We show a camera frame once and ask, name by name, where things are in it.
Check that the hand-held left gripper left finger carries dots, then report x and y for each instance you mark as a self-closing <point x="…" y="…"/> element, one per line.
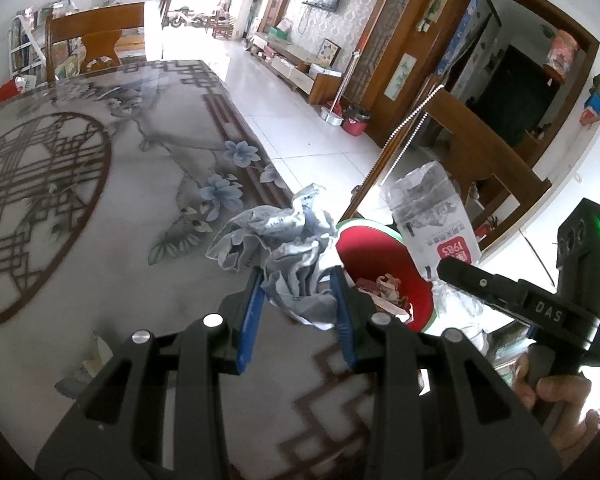
<point x="250" y="320"/>

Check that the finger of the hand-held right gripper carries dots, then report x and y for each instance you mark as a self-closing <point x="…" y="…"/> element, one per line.
<point x="480" y="285"/>

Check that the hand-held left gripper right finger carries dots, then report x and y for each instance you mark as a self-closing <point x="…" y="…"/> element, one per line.
<point x="344" y="320"/>

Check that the red bin with green rim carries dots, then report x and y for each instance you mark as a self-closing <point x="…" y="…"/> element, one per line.
<point x="375" y="250"/>

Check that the newspaper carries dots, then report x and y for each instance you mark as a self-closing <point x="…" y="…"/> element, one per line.
<point x="280" y="240"/>

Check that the clear plastic bottle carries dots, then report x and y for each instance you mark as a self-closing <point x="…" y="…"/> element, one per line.
<point x="430" y="210"/>

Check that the person's right hand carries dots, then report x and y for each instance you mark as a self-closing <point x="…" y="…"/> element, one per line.
<point x="570" y="405"/>

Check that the carved-back wooden chair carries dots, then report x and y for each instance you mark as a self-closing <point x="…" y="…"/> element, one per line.
<point x="480" y="140"/>

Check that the dark entrance door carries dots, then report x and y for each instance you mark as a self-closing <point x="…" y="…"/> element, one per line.
<point x="515" y="95"/>

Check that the red bucket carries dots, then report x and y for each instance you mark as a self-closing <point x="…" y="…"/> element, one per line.
<point x="356" y="121"/>

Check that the red hanging lantern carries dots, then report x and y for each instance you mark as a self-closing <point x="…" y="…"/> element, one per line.
<point x="562" y="55"/>

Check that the blue printed poster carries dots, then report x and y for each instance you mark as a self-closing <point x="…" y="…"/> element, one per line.
<point x="462" y="35"/>

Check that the low television cabinet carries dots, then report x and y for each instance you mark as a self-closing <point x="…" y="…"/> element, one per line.
<point x="300" y="67"/>

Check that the small framed picture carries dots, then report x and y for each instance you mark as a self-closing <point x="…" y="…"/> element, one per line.
<point x="331" y="52"/>

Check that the wooden lattice partition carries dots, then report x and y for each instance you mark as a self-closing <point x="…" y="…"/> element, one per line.
<point x="405" y="25"/>

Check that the green tissue box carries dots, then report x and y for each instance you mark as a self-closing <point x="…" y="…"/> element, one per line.
<point x="285" y="29"/>

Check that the small wooden chair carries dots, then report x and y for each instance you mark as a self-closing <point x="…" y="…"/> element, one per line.
<point x="222" y="17"/>

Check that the white kids tricycle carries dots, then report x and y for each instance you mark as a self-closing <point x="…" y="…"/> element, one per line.
<point x="185" y="17"/>

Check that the plain-back wooden chair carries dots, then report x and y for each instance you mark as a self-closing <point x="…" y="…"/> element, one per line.
<point x="100" y="30"/>

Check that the red container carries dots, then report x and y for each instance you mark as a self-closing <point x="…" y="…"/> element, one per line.
<point x="12" y="91"/>

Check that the white metal rack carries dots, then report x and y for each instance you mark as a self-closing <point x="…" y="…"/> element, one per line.
<point x="27" y="40"/>

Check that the short wall scroll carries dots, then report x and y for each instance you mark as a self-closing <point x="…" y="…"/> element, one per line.
<point x="399" y="76"/>

